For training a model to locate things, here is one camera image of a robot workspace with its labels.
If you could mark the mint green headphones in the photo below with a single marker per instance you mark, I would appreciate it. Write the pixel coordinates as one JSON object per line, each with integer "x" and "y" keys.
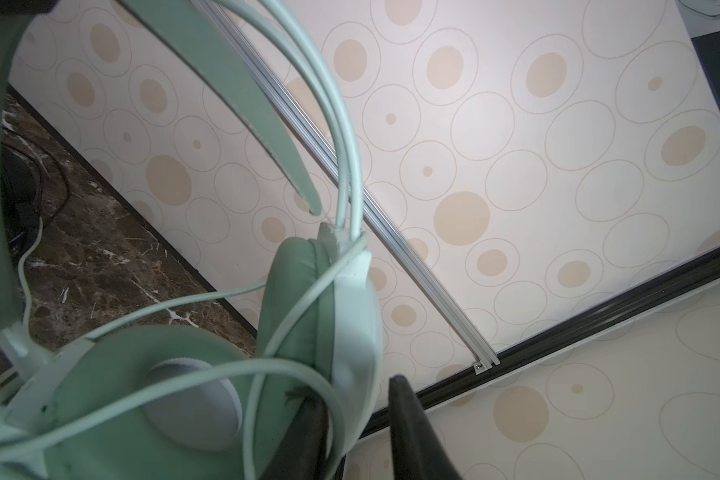
{"x": 135, "y": 401}

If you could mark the black headphones blue accents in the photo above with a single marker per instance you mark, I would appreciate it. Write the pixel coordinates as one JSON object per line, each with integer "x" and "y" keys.
{"x": 19, "y": 195}

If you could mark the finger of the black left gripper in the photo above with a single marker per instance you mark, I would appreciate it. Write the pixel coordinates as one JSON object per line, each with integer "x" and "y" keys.
{"x": 26, "y": 7}

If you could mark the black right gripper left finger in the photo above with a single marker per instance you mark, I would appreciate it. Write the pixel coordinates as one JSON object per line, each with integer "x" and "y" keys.
{"x": 302, "y": 453}

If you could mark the aluminium frame rail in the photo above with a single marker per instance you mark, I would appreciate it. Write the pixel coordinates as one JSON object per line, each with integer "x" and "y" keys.
{"x": 338, "y": 157}

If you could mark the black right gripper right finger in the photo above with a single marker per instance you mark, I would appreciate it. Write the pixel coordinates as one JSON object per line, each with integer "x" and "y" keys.
{"x": 416, "y": 451}

